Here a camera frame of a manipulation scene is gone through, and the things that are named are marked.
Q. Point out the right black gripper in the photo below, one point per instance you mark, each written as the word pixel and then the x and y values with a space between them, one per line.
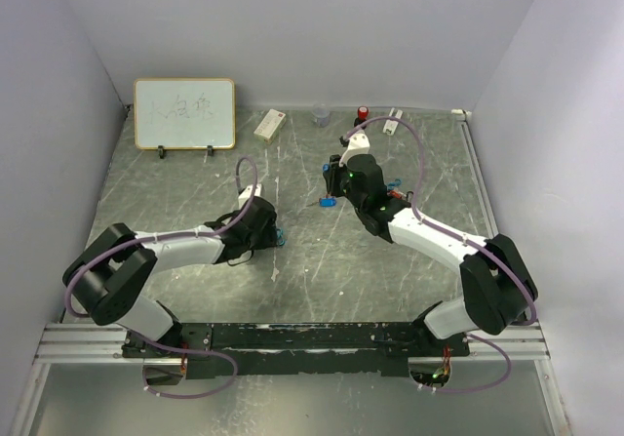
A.
pixel 332 175

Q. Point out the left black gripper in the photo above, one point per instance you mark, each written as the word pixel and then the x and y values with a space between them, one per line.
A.
pixel 269 238

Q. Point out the teal carabiner clip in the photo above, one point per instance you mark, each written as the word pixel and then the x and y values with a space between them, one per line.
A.
pixel 280 237

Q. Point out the blue white key tag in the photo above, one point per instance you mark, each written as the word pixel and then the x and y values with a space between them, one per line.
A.
pixel 324 203

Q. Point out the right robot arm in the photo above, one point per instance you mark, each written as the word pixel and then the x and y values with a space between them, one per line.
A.
pixel 497 290

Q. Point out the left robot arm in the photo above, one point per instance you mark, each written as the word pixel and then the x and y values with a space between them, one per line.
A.
pixel 109 276

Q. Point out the clear plastic cup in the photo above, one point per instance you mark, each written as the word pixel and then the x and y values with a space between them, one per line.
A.
pixel 321 115

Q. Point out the red black stamp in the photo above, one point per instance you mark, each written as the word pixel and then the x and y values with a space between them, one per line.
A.
pixel 362 115

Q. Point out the white rectangular device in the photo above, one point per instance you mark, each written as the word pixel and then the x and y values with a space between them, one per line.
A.
pixel 391 124

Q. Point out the white red cardboard box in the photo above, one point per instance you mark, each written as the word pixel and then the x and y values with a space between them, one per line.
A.
pixel 270 125

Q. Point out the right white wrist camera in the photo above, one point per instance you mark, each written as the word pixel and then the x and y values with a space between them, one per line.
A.
pixel 357 144

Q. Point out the white whiteboard wooden frame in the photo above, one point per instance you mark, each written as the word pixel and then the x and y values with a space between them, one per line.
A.
pixel 184 114

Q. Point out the right side aluminium rail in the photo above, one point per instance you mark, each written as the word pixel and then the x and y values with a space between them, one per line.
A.
pixel 462 118

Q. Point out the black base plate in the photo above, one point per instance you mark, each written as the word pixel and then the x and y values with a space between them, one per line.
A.
pixel 383 348

